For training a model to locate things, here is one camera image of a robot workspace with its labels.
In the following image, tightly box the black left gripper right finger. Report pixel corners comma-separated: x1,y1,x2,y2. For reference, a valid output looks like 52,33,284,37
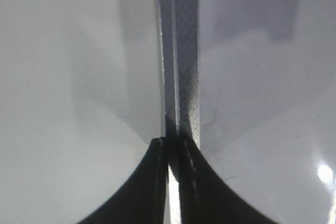
177,136,274,224

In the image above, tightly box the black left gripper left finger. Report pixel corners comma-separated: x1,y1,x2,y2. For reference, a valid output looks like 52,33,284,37
80,137,168,224

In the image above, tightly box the white aluminium-framed whiteboard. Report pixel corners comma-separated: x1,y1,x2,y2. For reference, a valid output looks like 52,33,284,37
1,0,335,223

